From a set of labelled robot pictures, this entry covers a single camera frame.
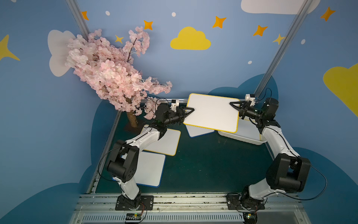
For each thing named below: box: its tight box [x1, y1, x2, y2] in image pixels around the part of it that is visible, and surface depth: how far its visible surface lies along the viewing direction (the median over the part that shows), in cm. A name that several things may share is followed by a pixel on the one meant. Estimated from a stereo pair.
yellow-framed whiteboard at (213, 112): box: [183, 93, 241, 134], surface depth 79 cm
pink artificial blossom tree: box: [64, 27, 173, 128], surface depth 69 cm
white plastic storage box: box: [217, 116, 268, 146], surface depth 78 cm
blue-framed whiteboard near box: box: [185, 124, 216, 139], surface depth 106 cm
